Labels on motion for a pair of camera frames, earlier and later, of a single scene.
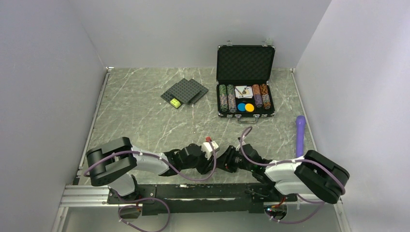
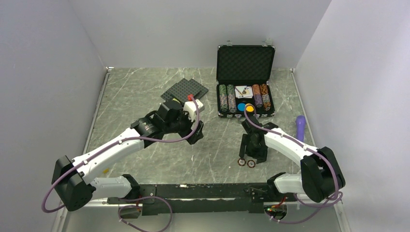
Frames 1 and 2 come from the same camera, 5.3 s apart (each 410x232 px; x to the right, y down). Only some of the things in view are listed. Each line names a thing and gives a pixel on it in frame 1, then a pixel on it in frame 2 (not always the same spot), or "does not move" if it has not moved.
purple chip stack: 258,100 does not move
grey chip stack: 224,102 does not move
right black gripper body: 235,161 to 257,151
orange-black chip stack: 267,105 does not move
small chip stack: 266,100 does not move
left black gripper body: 202,164 to 183,124
